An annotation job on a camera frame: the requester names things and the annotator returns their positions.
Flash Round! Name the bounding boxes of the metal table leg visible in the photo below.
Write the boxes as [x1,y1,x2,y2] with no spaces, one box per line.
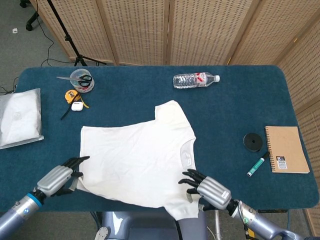
[214,210,222,240]

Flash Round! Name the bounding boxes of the black floor cable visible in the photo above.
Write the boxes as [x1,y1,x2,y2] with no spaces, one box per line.
[34,0,76,67]

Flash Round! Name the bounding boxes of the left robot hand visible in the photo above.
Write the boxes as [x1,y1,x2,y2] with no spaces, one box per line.
[32,155,91,198]

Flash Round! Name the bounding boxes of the wicker folding screen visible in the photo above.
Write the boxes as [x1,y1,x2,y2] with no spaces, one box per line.
[29,0,320,233]

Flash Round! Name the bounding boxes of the brown spiral notebook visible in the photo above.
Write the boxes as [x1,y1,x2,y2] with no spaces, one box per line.
[264,126,311,174]

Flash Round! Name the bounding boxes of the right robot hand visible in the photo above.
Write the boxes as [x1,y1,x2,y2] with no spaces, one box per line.
[177,168,233,216]

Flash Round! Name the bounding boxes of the black round disc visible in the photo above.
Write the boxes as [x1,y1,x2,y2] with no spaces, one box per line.
[243,132,264,152]

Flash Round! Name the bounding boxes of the dark teal carpeted table surface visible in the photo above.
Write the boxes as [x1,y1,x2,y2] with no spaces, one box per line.
[0,65,320,213]

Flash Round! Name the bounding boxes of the white t-shirt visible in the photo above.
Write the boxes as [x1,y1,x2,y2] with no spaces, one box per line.
[76,99,201,221]

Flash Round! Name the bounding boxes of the green marker pen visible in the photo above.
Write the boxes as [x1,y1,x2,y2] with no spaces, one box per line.
[247,151,270,177]

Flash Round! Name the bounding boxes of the clear plastic water bottle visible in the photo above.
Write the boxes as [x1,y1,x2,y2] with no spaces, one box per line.
[172,72,221,89]

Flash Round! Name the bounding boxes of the black handled scissors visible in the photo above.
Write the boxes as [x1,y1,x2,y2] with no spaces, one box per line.
[56,74,93,88]

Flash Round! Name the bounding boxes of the clear plastic jar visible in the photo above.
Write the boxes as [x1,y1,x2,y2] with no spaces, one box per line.
[69,68,96,93]

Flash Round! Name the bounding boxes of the yellow tape measure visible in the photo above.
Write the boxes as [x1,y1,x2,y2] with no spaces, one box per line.
[60,89,90,121]

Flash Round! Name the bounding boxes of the black tripod stand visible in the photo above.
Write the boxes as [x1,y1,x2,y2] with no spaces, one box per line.
[46,0,107,67]

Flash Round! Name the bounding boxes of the white earbuds case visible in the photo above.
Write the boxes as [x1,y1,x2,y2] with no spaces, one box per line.
[71,100,84,112]

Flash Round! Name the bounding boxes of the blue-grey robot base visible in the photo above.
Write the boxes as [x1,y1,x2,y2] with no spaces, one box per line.
[94,211,208,240]

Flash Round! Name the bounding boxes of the black office chair base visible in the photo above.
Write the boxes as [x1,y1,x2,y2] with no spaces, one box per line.
[19,0,41,32]

